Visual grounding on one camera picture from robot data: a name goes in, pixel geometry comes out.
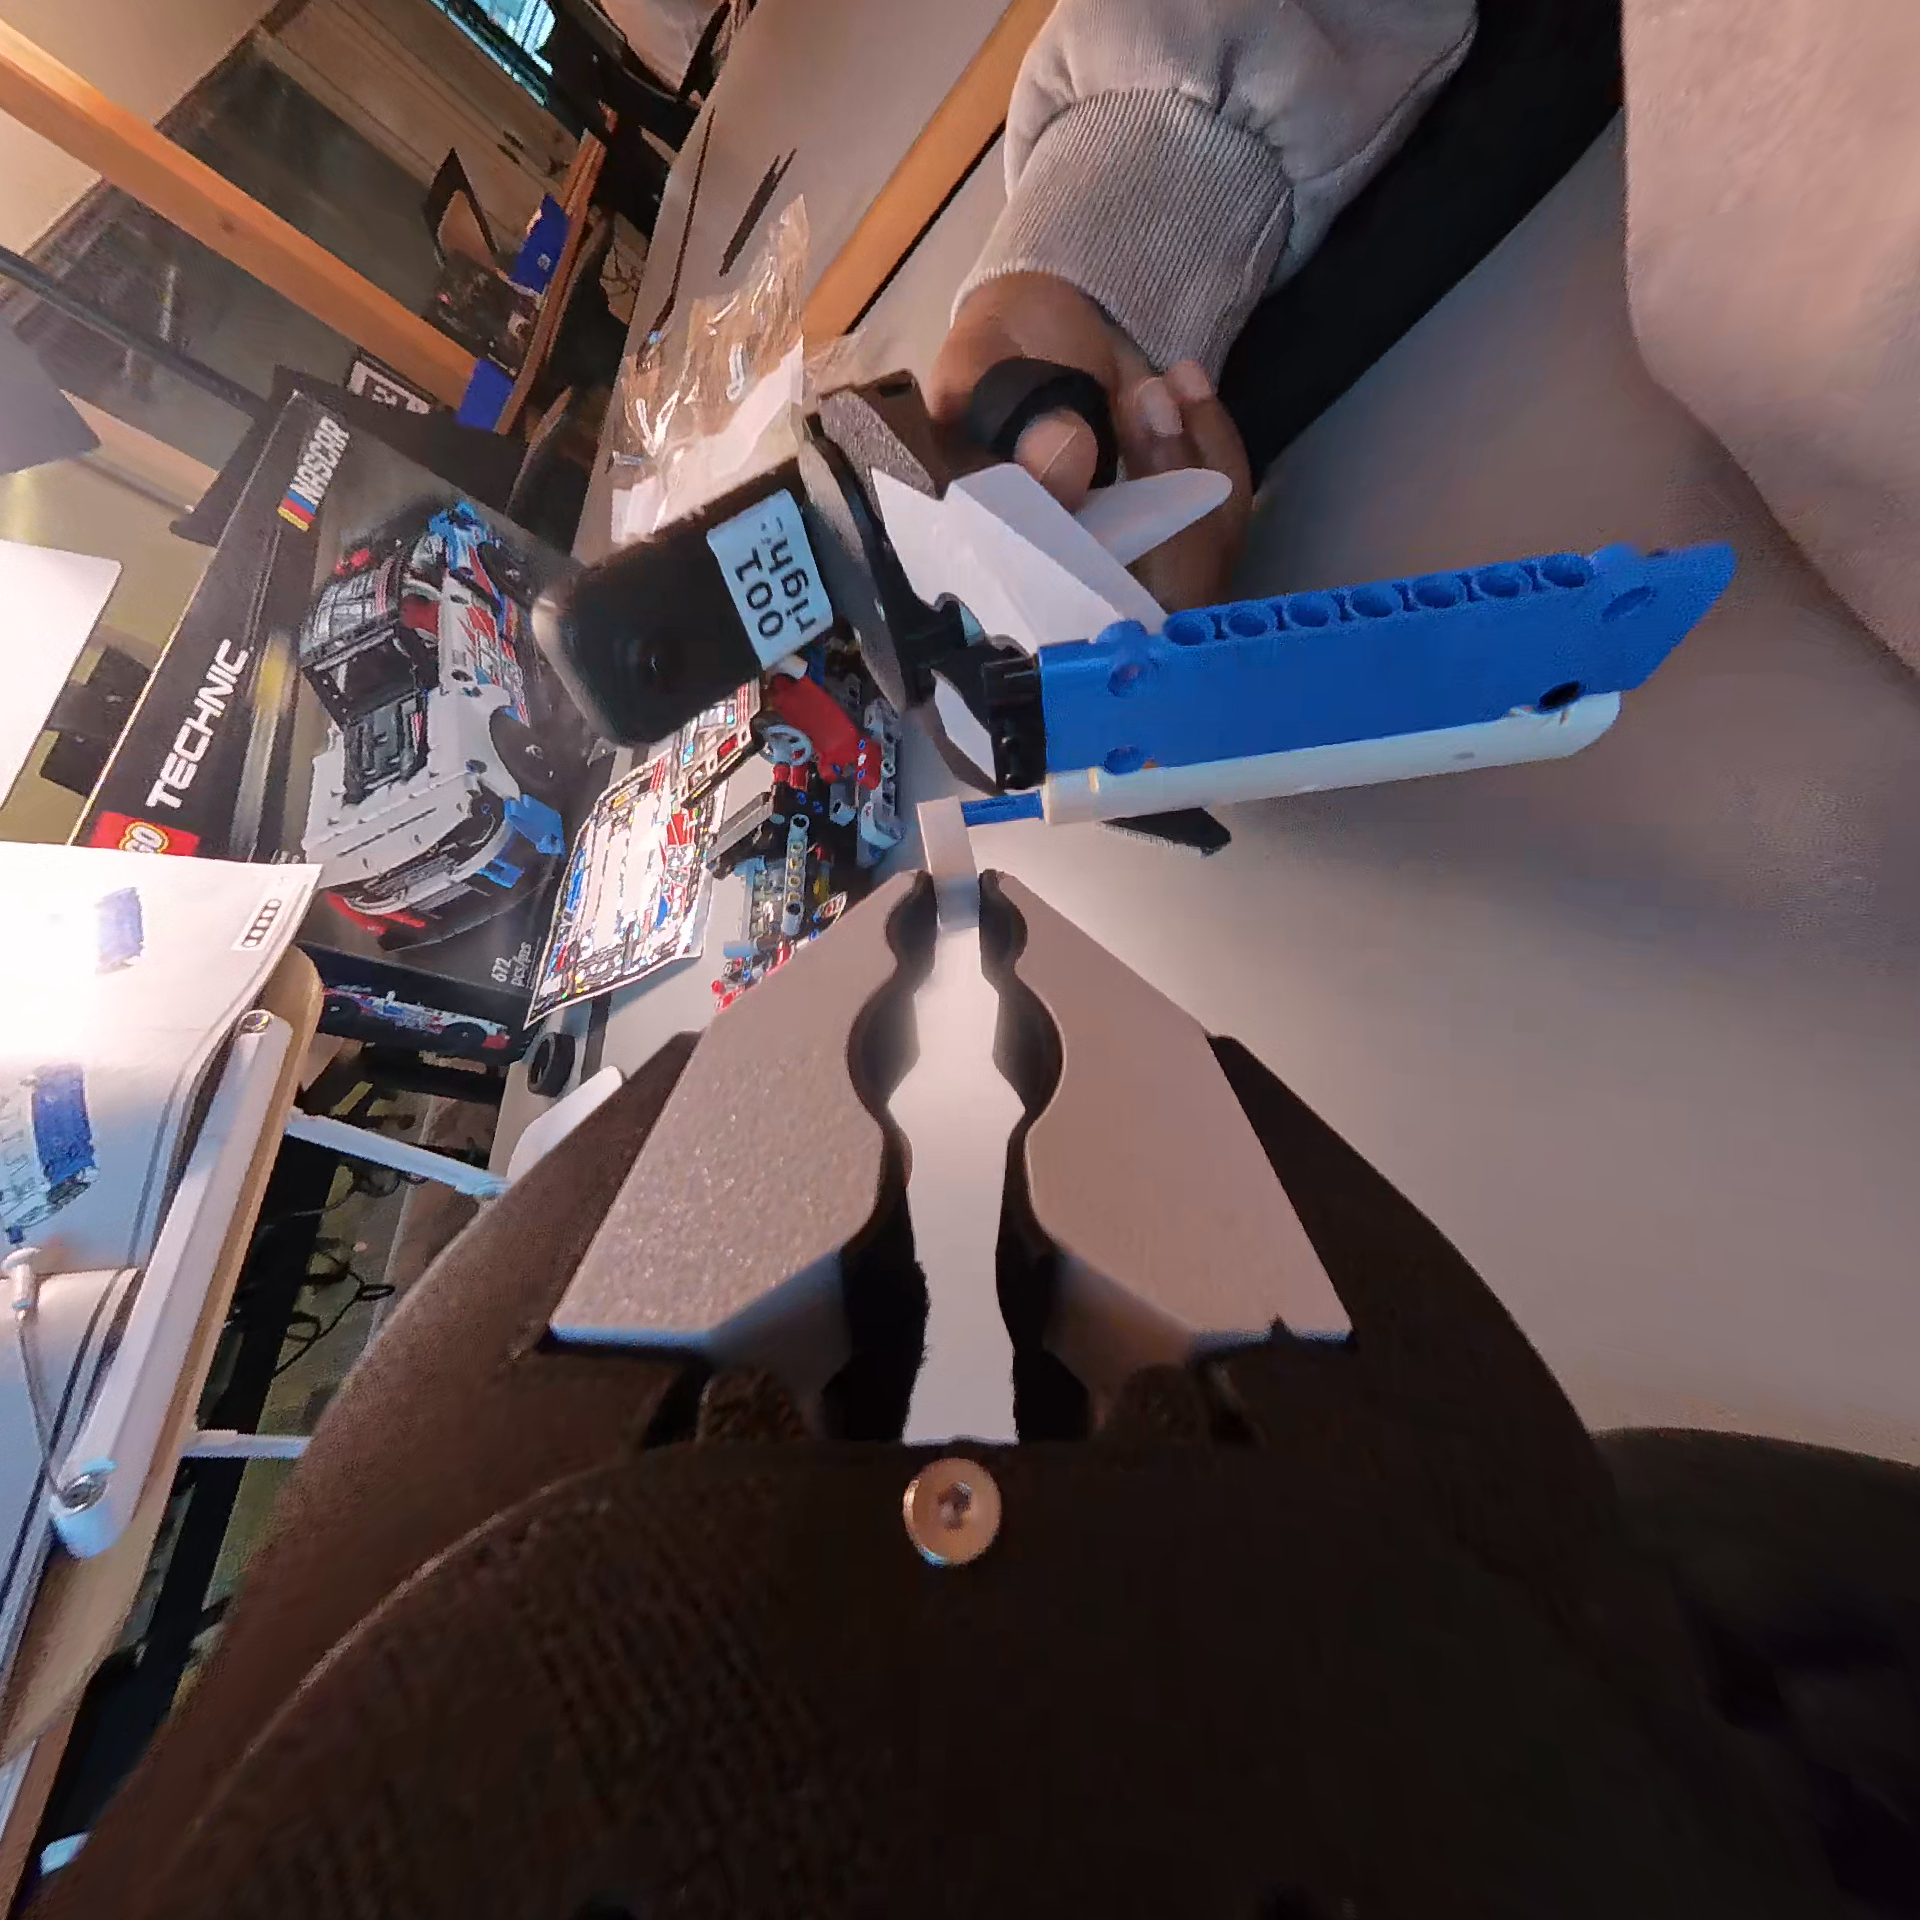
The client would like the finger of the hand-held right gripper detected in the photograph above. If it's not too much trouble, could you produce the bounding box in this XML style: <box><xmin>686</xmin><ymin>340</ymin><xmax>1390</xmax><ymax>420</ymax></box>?
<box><xmin>929</xmin><ymin>656</ymin><xmax>1008</xmax><ymax>792</ymax></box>
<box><xmin>872</xmin><ymin>461</ymin><xmax>1175</xmax><ymax>676</ymax></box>

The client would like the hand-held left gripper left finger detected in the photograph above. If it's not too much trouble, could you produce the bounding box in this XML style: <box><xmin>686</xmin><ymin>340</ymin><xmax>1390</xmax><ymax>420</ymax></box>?
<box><xmin>545</xmin><ymin>871</ymin><xmax>941</xmax><ymax>1444</ymax></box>

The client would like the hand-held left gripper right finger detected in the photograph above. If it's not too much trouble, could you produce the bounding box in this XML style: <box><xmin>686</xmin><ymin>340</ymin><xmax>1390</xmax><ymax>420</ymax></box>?
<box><xmin>978</xmin><ymin>872</ymin><xmax>1357</xmax><ymax>1439</ymax></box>

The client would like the small white lego connector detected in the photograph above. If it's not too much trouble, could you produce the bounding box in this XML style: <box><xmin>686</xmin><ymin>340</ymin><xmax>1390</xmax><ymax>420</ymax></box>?
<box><xmin>920</xmin><ymin>803</ymin><xmax>986</xmax><ymax>933</ymax></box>

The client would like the blue and white lego panel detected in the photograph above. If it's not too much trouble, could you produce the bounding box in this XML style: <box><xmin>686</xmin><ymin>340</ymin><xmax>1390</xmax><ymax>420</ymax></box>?
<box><xmin>938</xmin><ymin>540</ymin><xmax>1741</xmax><ymax>860</ymax></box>

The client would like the person's right forearm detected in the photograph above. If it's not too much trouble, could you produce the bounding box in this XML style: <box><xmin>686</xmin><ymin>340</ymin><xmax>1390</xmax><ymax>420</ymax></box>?
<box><xmin>958</xmin><ymin>0</ymin><xmax>1481</xmax><ymax>379</ymax></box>

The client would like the partly built lego car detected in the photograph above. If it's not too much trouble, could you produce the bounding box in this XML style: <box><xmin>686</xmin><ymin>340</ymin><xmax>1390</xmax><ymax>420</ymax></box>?
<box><xmin>705</xmin><ymin>621</ymin><xmax>913</xmax><ymax>1011</ymax></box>

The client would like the lego set box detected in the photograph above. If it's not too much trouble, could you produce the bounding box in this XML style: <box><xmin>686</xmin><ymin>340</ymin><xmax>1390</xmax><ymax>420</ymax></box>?
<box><xmin>71</xmin><ymin>391</ymin><xmax>621</xmax><ymax>1056</ymax></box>

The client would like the person's right hand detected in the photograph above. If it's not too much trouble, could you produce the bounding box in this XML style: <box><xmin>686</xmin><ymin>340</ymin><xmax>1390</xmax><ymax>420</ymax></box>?
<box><xmin>929</xmin><ymin>275</ymin><xmax>1257</xmax><ymax>605</ymax></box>

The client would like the shiny sticker sheet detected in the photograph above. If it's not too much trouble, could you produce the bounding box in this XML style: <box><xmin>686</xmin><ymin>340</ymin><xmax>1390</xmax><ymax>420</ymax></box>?
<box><xmin>527</xmin><ymin>743</ymin><xmax>742</xmax><ymax>1030</ymax></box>

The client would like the small blue storage bin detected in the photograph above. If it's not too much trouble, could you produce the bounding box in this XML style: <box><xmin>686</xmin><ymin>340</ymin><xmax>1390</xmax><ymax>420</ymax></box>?
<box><xmin>456</xmin><ymin>193</ymin><xmax>576</xmax><ymax>431</ymax></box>

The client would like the heap of clear plastic bags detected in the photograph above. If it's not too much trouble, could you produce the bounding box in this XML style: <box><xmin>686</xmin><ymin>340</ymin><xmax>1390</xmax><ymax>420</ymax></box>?
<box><xmin>608</xmin><ymin>193</ymin><xmax>817</xmax><ymax>544</ymax></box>

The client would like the white book stand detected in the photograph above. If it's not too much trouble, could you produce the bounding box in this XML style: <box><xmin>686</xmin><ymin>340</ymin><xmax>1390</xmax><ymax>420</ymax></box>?
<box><xmin>46</xmin><ymin>1012</ymin><xmax>625</xmax><ymax>1560</ymax></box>

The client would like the instruction booklet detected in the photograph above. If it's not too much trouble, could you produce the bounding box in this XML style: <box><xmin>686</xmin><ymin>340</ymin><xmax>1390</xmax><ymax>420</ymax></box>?
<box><xmin>0</xmin><ymin>839</ymin><xmax>326</xmax><ymax>1652</ymax></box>

